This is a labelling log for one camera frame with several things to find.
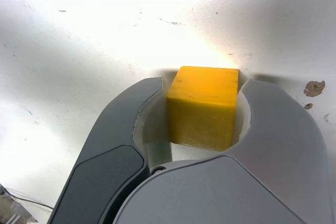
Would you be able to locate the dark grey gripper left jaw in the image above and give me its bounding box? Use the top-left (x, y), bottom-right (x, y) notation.
top-left (48, 77), bottom-right (173, 224)

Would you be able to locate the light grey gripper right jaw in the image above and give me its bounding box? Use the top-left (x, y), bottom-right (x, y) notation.
top-left (112, 78), bottom-right (336, 224)

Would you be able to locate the yellow cube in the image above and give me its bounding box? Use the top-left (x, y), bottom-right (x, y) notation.
top-left (166, 66), bottom-right (240, 153)

